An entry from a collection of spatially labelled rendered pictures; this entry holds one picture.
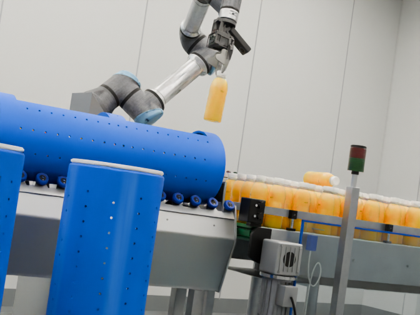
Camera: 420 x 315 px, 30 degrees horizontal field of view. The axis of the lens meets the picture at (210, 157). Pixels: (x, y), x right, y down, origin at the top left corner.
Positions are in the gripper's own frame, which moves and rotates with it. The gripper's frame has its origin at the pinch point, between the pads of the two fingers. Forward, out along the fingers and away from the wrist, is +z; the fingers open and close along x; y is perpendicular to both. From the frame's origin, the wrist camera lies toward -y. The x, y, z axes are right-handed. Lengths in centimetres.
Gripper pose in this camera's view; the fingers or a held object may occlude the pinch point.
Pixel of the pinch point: (221, 71)
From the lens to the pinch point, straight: 302.6
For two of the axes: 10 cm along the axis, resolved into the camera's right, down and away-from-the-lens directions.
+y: -8.5, -2.9, -4.4
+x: 4.9, -1.2, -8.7
